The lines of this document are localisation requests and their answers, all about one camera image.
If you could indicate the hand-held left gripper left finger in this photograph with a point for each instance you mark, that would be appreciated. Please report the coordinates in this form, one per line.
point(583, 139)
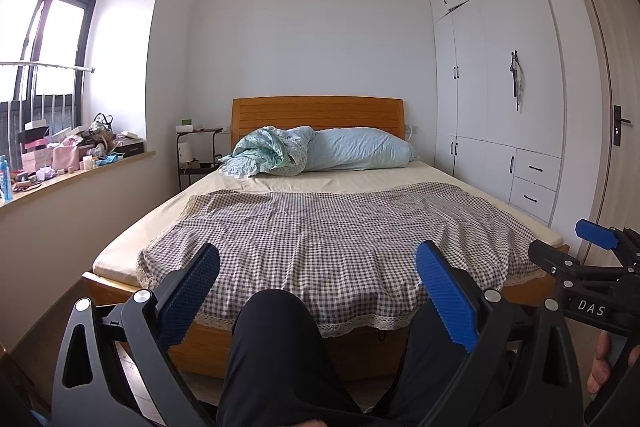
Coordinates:
point(192, 292)

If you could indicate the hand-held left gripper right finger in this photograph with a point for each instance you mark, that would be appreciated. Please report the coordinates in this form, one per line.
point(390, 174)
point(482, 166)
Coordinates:
point(445, 292)

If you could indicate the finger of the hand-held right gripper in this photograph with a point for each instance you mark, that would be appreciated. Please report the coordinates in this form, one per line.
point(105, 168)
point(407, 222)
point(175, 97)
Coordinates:
point(597, 234)
point(555, 259)

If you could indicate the person's right hand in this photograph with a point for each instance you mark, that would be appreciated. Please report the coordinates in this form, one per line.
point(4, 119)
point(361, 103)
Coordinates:
point(601, 359)

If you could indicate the cream mattress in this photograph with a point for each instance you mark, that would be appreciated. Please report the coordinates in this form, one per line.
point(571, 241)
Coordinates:
point(150, 227)

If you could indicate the person's right leg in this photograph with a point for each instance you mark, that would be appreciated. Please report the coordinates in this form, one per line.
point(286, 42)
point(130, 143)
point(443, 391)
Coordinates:
point(420, 367)

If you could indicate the person's leg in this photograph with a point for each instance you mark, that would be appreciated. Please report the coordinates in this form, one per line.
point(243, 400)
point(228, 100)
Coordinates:
point(280, 357)
point(420, 367)

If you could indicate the person's left leg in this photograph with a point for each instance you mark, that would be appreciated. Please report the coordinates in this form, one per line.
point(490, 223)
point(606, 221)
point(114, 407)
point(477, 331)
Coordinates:
point(280, 357)

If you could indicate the checked blanket with lace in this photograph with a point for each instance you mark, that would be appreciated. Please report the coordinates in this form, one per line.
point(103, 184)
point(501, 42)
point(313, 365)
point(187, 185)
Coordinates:
point(325, 247)

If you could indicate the dark brown box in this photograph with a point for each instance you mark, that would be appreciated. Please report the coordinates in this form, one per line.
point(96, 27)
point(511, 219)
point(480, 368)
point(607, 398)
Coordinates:
point(131, 149)

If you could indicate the blue cloth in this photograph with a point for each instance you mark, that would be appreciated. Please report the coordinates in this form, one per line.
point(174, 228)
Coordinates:
point(107, 159)

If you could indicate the green floral quilt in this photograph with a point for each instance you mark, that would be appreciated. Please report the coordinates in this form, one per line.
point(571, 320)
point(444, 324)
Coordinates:
point(265, 152)

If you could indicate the beige windowsill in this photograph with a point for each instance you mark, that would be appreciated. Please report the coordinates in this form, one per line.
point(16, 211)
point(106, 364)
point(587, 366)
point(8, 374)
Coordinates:
point(75, 181)

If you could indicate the black metal side table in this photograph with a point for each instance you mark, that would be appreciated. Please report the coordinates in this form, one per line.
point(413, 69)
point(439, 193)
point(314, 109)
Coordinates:
point(200, 130)

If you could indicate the light blue pillow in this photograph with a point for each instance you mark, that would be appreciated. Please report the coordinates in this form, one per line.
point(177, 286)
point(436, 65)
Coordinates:
point(360, 149)

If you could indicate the white green small box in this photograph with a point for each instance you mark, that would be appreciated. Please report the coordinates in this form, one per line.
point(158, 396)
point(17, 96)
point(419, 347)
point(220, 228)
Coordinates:
point(188, 126)

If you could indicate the white jar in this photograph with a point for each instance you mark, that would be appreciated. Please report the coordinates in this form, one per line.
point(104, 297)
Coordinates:
point(87, 163)

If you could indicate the beige door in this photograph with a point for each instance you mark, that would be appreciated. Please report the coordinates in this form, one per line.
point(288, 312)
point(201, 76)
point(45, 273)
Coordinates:
point(600, 57)

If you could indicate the white built-in wardrobe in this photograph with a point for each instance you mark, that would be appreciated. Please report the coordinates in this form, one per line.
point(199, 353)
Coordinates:
point(480, 97)

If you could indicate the pink bag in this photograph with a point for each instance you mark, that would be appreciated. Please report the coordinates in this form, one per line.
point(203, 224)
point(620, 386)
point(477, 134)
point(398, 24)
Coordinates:
point(66, 159)

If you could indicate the pale purple cloth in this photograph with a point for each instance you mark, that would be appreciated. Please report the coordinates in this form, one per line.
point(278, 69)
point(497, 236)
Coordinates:
point(47, 173)

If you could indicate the blue bottle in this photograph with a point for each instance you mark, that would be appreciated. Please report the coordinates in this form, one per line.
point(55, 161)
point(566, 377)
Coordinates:
point(6, 182)

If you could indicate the stack of gift boxes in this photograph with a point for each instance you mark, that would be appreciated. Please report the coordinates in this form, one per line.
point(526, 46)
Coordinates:
point(35, 142)

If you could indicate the white metal window railing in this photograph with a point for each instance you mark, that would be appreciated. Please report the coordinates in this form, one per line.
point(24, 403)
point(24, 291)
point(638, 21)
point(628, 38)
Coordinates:
point(45, 66)

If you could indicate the dark framed window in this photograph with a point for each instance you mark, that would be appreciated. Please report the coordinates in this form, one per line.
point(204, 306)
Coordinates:
point(62, 32)

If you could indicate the wooden bed frame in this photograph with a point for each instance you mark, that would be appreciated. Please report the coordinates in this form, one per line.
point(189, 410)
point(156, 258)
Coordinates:
point(315, 112)

